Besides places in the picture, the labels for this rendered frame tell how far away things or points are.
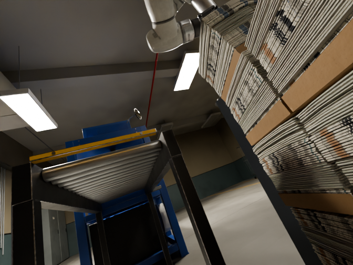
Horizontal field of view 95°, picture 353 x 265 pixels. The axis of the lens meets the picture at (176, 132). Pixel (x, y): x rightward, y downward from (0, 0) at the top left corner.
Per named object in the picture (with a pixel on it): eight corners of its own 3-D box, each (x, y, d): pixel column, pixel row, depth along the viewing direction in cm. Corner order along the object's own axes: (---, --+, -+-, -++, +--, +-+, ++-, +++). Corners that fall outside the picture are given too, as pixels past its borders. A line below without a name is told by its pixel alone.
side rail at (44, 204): (32, 199, 48) (30, 162, 52) (9, 206, 46) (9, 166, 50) (102, 212, 163) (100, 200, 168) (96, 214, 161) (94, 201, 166)
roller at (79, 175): (157, 147, 85) (161, 155, 82) (51, 176, 68) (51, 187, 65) (158, 142, 81) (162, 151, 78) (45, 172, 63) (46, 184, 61)
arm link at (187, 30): (184, 48, 77) (195, 44, 77) (182, 30, 69) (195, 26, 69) (177, 36, 80) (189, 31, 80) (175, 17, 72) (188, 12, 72)
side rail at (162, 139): (183, 153, 66) (173, 128, 71) (170, 157, 64) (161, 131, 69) (150, 193, 182) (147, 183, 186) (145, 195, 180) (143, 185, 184)
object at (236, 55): (252, 86, 78) (246, 80, 79) (283, 31, 51) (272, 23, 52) (226, 104, 76) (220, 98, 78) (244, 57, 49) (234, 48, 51)
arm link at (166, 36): (185, 49, 75) (179, 16, 65) (153, 60, 75) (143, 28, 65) (179, 41, 82) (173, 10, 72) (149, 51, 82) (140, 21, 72)
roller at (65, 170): (164, 144, 73) (160, 136, 76) (37, 178, 56) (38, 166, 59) (164, 151, 76) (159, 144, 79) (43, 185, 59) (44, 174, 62)
